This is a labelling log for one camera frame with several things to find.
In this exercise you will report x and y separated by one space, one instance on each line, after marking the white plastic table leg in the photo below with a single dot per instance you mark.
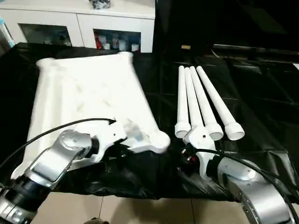
191 98
202 98
182 98
216 98

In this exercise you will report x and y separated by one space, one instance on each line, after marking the white plastic table top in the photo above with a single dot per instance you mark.
81 93

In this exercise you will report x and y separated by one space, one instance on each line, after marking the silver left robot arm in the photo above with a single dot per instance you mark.
51 163

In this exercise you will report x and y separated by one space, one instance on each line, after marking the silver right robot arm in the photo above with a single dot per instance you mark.
245 172

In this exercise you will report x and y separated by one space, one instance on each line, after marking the black plastic mat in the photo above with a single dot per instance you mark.
257 93

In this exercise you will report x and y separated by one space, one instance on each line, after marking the small white jar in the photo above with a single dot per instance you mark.
106 46
135 47

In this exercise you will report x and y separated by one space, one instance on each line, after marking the red box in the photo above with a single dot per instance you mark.
98 43

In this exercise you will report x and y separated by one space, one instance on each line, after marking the black horizontal bar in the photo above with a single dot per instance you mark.
245 47

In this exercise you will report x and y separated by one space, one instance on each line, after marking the white glass-door cabinet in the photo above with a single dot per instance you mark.
79 21

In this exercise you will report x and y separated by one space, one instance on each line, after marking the dark furniture with brass label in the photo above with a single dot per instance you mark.
210 23

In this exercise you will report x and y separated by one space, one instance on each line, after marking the dark patterned bundle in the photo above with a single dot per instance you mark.
100 4

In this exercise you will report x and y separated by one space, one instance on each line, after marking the blue white plastic pack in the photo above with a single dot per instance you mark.
5 32

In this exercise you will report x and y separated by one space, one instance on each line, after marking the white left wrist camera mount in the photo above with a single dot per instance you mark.
105 130

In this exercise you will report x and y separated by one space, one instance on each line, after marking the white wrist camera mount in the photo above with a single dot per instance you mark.
201 140
105 130

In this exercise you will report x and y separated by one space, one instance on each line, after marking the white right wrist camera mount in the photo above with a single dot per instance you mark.
201 140

